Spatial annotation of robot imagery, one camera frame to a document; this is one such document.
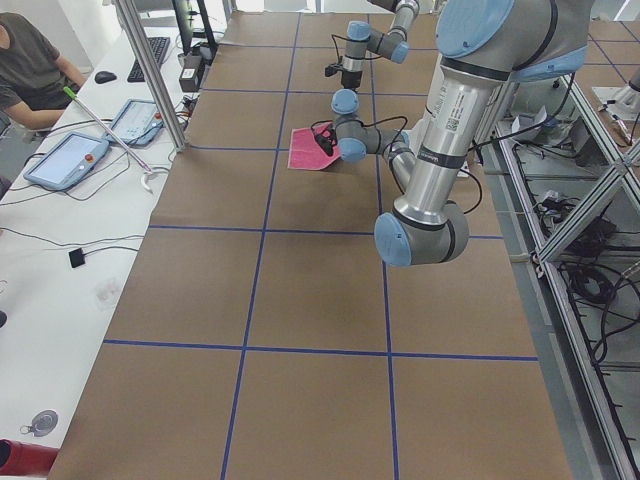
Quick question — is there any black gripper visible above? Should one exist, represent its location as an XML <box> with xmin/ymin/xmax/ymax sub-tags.
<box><xmin>341</xmin><ymin>70</ymin><xmax>362</xmax><ymax>91</ymax></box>
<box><xmin>311</xmin><ymin>124</ymin><xmax>337</xmax><ymax>155</ymax></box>

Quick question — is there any pink towel with grey back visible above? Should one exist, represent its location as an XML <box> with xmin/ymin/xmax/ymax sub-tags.
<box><xmin>287</xmin><ymin>128</ymin><xmax>340</xmax><ymax>171</ymax></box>

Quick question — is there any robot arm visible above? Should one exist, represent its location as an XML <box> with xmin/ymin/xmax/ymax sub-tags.
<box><xmin>327</xmin><ymin>1</ymin><xmax>593</xmax><ymax>266</ymax></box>
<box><xmin>324</xmin><ymin>0</ymin><xmax>420</xmax><ymax>91</ymax></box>

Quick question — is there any dark brown box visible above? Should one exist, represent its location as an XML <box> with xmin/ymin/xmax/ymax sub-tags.
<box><xmin>179</xmin><ymin>54</ymin><xmax>205</xmax><ymax>93</ymax></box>

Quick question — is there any black keyboard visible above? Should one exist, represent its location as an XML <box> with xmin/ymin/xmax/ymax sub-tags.
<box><xmin>126</xmin><ymin>36</ymin><xmax>172</xmax><ymax>84</ymax></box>

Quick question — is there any far teach pendant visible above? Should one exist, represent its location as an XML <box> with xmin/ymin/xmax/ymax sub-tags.
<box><xmin>110</xmin><ymin>99</ymin><xmax>164</xmax><ymax>147</ymax></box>

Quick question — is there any teach pendant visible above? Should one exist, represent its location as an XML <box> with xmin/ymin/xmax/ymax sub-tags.
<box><xmin>23</xmin><ymin>133</ymin><xmax>110</xmax><ymax>191</ymax></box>
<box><xmin>110</xmin><ymin>99</ymin><xmax>164</xmax><ymax>147</ymax></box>

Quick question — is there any black computer mouse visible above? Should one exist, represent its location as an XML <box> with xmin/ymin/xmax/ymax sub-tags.
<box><xmin>94</xmin><ymin>71</ymin><xmax>117</xmax><ymax>84</ymax></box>

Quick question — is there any near teach pendant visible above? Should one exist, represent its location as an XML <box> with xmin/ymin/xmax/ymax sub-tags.
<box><xmin>23</xmin><ymin>133</ymin><xmax>110</xmax><ymax>191</ymax></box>

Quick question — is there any long metal rod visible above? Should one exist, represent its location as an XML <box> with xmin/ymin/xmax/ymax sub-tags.
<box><xmin>63</xmin><ymin>86</ymin><xmax>159</xmax><ymax>194</ymax></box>

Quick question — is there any small black square pad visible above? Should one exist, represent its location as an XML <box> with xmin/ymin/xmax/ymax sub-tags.
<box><xmin>68</xmin><ymin>248</ymin><xmax>86</xmax><ymax>269</ymax></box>

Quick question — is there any seated person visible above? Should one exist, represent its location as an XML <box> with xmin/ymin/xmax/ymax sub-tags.
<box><xmin>1</xmin><ymin>12</ymin><xmax>86</xmax><ymax>131</ymax></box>

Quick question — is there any round metal disc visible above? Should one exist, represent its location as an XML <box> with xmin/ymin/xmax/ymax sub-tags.
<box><xmin>19</xmin><ymin>409</ymin><xmax>59</xmax><ymax>438</ymax></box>

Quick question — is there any red cylinder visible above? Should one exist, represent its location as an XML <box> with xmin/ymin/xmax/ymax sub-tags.
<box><xmin>0</xmin><ymin>439</ymin><xmax>59</xmax><ymax>477</ymax></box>

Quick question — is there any aluminium camera mast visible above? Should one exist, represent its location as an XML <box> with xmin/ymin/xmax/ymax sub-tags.
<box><xmin>113</xmin><ymin>0</ymin><xmax>186</xmax><ymax>152</ymax></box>

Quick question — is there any aluminium frame rack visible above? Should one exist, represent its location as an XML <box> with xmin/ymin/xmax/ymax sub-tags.
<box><xmin>479</xmin><ymin>78</ymin><xmax>639</xmax><ymax>479</ymax></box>

